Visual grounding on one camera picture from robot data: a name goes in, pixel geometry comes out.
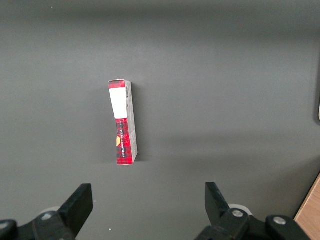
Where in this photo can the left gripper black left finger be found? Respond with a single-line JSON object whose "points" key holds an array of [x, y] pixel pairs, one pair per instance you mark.
{"points": [[75, 212]]}

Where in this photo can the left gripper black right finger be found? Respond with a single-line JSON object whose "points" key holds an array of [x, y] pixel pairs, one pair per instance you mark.
{"points": [[217, 207]]}

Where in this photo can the red tartan cardboard box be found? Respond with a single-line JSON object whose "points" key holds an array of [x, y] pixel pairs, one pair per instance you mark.
{"points": [[120, 105]]}

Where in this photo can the wooden drawer cabinet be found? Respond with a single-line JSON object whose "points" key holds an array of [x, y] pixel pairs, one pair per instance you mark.
{"points": [[310, 215]]}

